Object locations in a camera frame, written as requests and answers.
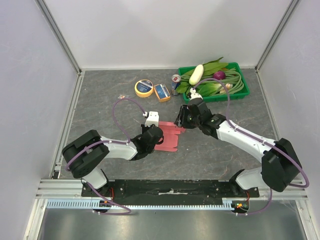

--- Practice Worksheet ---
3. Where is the pink cardboard box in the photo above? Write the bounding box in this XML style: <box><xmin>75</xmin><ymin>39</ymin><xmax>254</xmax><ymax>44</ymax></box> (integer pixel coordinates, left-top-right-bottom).
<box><xmin>154</xmin><ymin>121</ymin><xmax>186</xmax><ymax>152</ymax></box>

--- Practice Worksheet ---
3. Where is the small clear plastic bag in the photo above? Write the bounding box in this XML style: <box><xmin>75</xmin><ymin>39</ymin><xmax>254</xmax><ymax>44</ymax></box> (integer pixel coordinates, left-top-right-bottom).
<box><xmin>118</xmin><ymin>94</ymin><xmax>129</xmax><ymax>99</ymax></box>

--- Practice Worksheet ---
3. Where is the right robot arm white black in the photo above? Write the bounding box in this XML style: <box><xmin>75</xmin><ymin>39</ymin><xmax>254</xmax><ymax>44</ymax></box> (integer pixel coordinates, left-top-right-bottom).
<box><xmin>174</xmin><ymin>98</ymin><xmax>302</xmax><ymax>197</ymax></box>

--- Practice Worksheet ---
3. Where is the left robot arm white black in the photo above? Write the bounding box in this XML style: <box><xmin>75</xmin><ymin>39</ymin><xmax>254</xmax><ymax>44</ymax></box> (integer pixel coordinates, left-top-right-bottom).
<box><xmin>62</xmin><ymin>124</ymin><xmax>164</xmax><ymax>197</ymax></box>

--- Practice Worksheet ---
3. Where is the orange blue sponge block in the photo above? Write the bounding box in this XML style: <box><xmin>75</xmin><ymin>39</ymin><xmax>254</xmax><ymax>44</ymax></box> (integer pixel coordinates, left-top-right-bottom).
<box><xmin>154</xmin><ymin>83</ymin><xmax>171</xmax><ymax>103</ymax></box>

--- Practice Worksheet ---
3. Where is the green leafy vegetable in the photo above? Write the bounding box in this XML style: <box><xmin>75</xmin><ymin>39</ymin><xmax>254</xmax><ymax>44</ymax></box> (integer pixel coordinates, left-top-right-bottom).
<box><xmin>177</xmin><ymin>57</ymin><xmax>229</xmax><ymax>97</ymax></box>

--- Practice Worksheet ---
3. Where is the red blue drink can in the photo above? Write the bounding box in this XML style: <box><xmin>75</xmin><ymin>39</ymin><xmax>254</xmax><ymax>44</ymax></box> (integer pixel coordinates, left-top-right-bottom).
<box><xmin>171</xmin><ymin>74</ymin><xmax>181</xmax><ymax>96</ymax></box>

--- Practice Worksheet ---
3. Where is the white cucumber vegetable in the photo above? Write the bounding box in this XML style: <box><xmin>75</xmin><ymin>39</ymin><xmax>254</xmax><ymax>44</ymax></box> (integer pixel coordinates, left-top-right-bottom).
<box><xmin>189</xmin><ymin>64</ymin><xmax>204</xmax><ymax>86</ymax></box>

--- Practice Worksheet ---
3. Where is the yellow tape roll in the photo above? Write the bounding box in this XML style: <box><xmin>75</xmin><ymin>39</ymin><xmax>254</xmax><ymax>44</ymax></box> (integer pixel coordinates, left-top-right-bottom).
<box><xmin>134</xmin><ymin>79</ymin><xmax>154</xmax><ymax>98</ymax></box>

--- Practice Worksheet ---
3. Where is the green plastic tray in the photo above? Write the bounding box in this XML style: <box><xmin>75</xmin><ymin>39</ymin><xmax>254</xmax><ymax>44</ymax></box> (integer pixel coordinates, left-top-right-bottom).
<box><xmin>178</xmin><ymin>62</ymin><xmax>250</xmax><ymax>103</ymax></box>

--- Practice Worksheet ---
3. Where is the mushroom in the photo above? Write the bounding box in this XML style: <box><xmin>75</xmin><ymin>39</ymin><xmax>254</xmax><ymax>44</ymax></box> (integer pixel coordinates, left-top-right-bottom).
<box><xmin>219</xmin><ymin>83</ymin><xmax>233</xmax><ymax>94</ymax></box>

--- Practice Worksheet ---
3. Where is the purple onion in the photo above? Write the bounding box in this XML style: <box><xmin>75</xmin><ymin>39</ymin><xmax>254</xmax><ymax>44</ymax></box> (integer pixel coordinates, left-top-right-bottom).
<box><xmin>213</xmin><ymin>70</ymin><xmax>226</xmax><ymax>80</ymax></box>

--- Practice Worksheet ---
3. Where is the green long beans bundle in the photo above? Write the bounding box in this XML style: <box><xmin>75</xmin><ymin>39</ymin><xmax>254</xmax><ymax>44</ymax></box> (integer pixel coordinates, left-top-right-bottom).
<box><xmin>180</xmin><ymin>66</ymin><xmax>245</xmax><ymax>95</ymax></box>

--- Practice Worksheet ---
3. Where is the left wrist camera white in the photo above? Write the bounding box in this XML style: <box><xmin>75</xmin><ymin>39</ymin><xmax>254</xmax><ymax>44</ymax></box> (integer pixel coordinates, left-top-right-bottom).
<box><xmin>142</xmin><ymin>111</ymin><xmax>160</xmax><ymax>127</ymax></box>

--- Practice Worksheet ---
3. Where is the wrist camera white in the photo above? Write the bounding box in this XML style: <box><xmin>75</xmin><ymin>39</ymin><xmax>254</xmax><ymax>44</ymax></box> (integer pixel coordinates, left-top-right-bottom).
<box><xmin>187</xmin><ymin>87</ymin><xmax>203</xmax><ymax>101</ymax></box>
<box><xmin>142</xmin><ymin>111</ymin><xmax>160</xmax><ymax>127</ymax></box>

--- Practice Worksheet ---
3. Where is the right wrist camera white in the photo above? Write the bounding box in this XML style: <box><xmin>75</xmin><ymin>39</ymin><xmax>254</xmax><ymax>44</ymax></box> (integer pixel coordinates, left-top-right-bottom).
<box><xmin>187</xmin><ymin>87</ymin><xmax>203</xmax><ymax>101</ymax></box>

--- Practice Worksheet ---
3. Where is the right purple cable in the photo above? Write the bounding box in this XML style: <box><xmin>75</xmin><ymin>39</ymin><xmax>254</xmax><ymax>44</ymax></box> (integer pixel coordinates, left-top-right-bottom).
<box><xmin>192</xmin><ymin>78</ymin><xmax>310</xmax><ymax>217</ymax></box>

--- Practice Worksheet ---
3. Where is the purple cable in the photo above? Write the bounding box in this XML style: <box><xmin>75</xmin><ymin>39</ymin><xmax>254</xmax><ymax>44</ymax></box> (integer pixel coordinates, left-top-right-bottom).
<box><xmin>192</xmin><ymin>78</ymin><xmax>310</xmax><ymax>217</ymax></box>
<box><xmin>65</xmin><ymin>97</ymin><xmax>147</xmax><ymax>215</ymax></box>

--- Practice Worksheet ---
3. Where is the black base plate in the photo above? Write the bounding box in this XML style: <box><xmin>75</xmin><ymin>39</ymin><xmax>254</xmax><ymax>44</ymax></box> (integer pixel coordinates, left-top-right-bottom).
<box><xmin>97</xmin><ymin>179</ymin><xmax>260</xmax><ymax>206</ymax></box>

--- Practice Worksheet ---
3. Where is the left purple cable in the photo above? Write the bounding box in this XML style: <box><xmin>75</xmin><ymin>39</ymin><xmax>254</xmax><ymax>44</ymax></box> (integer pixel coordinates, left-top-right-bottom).
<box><xmin>65</xmin><ymin>97</ymin><xmax>147</xmax><ymax>215</ymax></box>

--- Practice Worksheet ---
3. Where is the grey cable duct rail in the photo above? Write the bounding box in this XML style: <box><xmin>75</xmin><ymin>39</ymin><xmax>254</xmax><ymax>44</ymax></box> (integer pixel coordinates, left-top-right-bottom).
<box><xmin>46</xmin><ymin>198</ymin><xmax>238</xmax><ymax>210</ymax></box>

